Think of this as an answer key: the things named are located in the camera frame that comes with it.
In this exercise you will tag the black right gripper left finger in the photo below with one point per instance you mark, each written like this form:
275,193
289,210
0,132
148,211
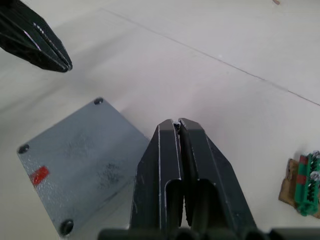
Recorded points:
150,180

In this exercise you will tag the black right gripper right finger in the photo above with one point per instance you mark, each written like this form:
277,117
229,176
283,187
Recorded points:
215,180

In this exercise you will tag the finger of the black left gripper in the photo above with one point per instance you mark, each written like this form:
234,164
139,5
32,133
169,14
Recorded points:
47,32
22,37

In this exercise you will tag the grey metal box lid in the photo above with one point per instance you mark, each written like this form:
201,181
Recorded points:
80,160

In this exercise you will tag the green screw holder block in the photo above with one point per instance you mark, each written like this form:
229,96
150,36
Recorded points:
308,185

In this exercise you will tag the silver screw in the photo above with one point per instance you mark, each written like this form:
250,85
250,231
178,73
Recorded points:
315,176
316,153

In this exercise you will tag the brown cardboard base piece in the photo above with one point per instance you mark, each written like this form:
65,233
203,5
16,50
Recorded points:
288,182

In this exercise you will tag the small brown object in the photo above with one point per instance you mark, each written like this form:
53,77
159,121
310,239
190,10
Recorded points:
276,1

